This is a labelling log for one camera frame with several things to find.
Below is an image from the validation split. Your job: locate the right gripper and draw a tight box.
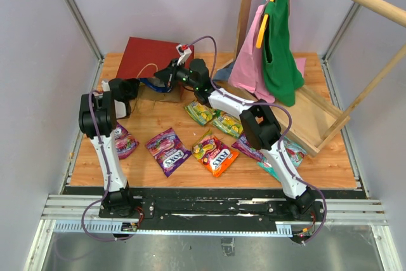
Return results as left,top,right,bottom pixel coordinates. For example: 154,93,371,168
154,58,199,90

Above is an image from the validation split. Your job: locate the blue chip bag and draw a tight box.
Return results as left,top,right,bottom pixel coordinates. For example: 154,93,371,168
139,77,173,93

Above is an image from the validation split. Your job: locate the red paper bag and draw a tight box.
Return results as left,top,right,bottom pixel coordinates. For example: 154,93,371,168
116,37,183,103

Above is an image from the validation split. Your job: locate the purple Fox's packet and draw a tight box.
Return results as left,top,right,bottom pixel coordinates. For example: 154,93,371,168
114,123,139,160
145,128,192,177

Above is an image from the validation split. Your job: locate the green snack packet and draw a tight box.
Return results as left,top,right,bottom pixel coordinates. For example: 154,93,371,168
211,111,243,138

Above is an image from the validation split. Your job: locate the pink shirt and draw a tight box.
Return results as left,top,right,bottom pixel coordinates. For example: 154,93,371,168
228,5,305,103

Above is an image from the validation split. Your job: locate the orange Fox's candy packet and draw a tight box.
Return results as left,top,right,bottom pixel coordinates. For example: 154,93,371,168
192,129,239,178

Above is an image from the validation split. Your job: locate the purple snack packet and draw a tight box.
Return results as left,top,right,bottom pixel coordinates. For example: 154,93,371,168
232,134,264,162

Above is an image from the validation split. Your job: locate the green shirt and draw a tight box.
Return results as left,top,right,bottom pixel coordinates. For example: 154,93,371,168
261,0,305,107

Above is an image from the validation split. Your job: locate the teal Fox's candy packet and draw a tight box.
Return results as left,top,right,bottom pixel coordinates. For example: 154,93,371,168
257,137,307,180

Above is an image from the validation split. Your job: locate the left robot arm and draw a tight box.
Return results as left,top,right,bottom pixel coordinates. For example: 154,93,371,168
79,78,140,218

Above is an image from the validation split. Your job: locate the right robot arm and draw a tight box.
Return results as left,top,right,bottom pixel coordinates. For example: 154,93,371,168
154,58,315,220

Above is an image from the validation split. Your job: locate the wooden clothes rack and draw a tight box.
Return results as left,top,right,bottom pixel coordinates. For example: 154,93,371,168
215,0,406,158

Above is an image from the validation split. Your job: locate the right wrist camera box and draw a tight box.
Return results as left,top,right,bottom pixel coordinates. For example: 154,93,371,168
176,44,192,66

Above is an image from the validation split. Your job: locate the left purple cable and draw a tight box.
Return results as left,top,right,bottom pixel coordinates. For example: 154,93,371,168
81,89,134,242

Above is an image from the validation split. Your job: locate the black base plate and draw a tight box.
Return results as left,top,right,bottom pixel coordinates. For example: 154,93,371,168
59,187,326,234

